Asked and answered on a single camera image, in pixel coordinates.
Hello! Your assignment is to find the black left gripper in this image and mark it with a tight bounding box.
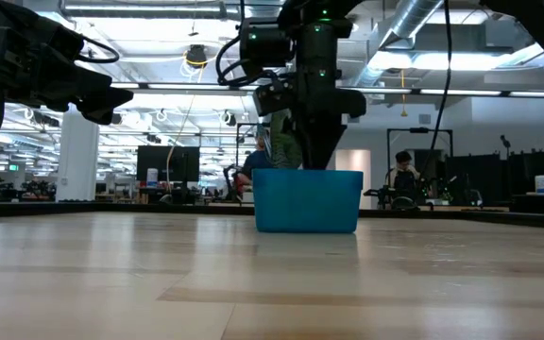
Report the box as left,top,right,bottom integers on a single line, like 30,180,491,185
0,0,134,126

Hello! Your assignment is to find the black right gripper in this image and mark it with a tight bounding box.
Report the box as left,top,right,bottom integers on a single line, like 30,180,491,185
252,78,367,171

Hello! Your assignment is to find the blue plastic basket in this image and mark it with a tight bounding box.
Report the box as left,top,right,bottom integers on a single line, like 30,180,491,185
251,168,365,234

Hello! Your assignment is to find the green snake plant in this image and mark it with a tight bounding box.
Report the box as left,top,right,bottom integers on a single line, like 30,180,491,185
255,109,304,170

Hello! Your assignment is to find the white door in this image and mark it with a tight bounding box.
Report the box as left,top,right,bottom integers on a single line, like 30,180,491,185
335,148,372,211

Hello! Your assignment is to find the white round pillar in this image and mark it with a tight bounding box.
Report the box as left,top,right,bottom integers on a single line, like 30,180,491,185
55,104,100,203

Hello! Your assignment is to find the person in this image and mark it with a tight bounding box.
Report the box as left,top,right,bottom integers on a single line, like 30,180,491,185
231,135,274,202
383,149,423,202

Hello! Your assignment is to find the black monitor screen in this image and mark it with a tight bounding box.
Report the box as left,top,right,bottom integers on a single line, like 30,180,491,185
136,144,201,183

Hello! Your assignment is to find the long ceiling light bar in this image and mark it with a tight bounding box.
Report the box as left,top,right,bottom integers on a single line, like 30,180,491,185
110,82,544,99

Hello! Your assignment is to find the black partition panel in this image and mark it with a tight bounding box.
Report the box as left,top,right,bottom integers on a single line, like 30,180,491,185
444,153,502,202
507,149,544,196

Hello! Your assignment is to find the black looped gripper cable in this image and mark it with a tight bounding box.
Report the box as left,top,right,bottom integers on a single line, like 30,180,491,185
76,35,121,65

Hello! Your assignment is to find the yellow hanging pull cord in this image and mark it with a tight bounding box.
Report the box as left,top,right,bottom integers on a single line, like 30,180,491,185
399,69,409,118

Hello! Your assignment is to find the black frame stand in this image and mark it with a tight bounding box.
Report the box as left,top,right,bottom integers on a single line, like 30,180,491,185
386,126,454,186

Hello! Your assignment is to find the black overhead camera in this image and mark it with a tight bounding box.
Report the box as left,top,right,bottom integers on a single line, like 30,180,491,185
185,43,209,70

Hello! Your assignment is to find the black table edge frame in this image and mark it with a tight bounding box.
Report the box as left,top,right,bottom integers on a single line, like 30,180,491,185
0,199,544,231

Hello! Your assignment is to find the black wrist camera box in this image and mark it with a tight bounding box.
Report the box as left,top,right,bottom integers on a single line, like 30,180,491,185
239,22,296,68

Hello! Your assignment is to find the long black arm cable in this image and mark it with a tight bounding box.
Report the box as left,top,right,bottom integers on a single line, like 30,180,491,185
420,0,453,176

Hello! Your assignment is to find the silver diagonal air duct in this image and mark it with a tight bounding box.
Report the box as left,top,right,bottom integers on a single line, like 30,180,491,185
354,0,445,89

